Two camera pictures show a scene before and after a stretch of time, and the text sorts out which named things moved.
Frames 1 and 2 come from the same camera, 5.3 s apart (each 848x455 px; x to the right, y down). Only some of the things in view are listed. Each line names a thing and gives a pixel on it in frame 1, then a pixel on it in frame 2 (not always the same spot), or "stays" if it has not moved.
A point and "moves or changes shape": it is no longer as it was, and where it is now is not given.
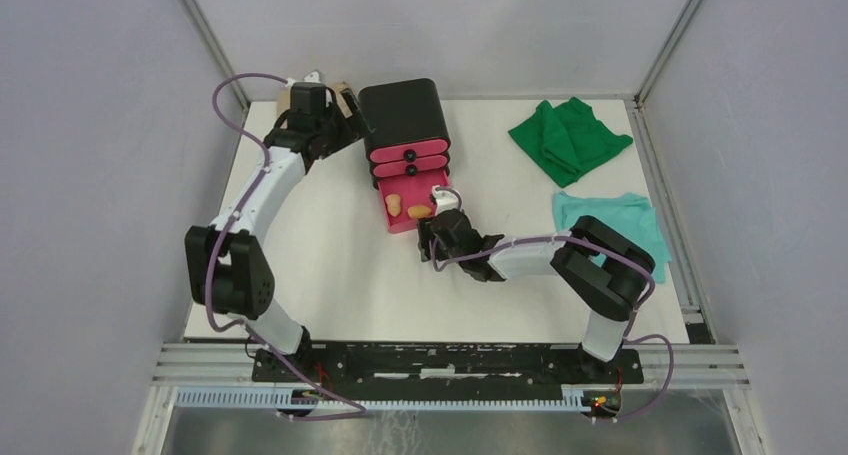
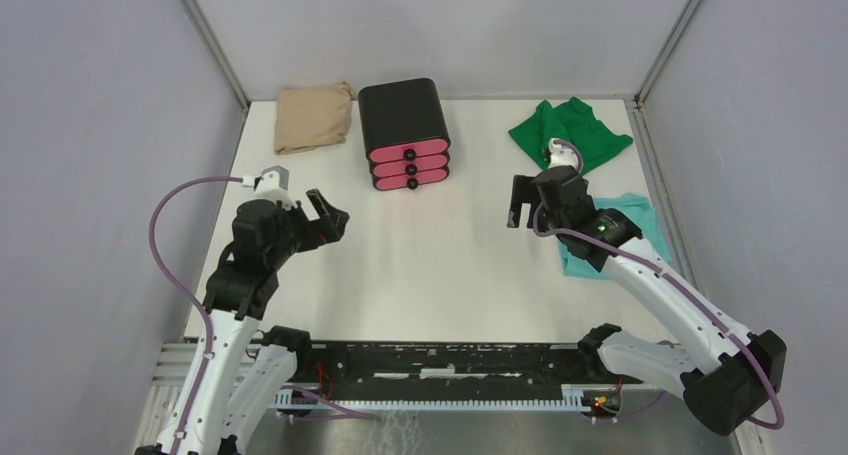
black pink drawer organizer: [409, 149] moves or changes shape
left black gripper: [350, 131] -> [328, 228]
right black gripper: [425, 235] -> [524, 191]
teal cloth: [632, 215] stays
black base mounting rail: [446, 366] stays
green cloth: [567, 141] stays
